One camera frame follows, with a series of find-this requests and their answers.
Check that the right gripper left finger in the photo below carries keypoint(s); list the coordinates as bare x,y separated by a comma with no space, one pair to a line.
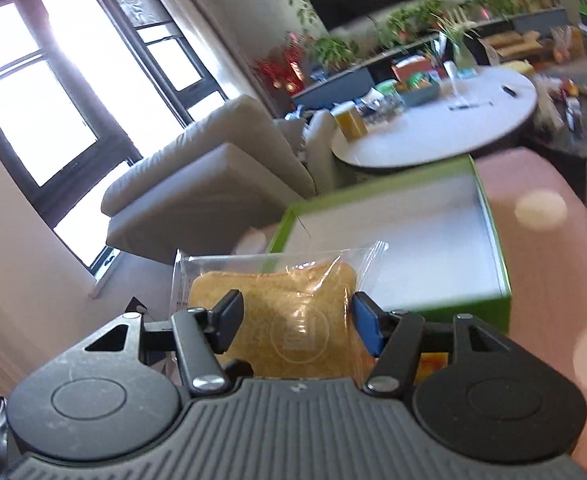
200,335

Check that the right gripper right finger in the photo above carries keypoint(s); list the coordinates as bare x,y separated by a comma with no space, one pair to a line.
393,339

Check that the clear packaged brown cake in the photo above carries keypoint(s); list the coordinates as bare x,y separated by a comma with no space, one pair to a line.
298,321

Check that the green cardboard box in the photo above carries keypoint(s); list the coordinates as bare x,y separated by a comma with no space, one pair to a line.
443,252

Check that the beige sofa armchair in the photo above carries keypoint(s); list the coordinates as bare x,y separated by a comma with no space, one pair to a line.
235,170

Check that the pink polka dot tablecloth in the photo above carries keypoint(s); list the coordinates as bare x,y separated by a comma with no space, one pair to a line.
542,228

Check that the yellow tin can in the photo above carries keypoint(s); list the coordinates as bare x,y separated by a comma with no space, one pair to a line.
349,121

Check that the blue snack tray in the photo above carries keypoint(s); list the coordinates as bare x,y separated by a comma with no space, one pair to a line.
418,89

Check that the white round coffee table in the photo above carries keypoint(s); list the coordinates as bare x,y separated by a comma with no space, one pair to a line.
486,110

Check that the red flower decoration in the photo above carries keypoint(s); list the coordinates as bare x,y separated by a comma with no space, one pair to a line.
282,69

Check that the dark marble side table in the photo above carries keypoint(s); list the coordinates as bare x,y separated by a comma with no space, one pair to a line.
566,147

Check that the glass vase with plant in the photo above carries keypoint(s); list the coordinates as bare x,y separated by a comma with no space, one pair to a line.
456,32

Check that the dark tv cabinet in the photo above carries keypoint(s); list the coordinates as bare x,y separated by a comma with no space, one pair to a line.
359,79

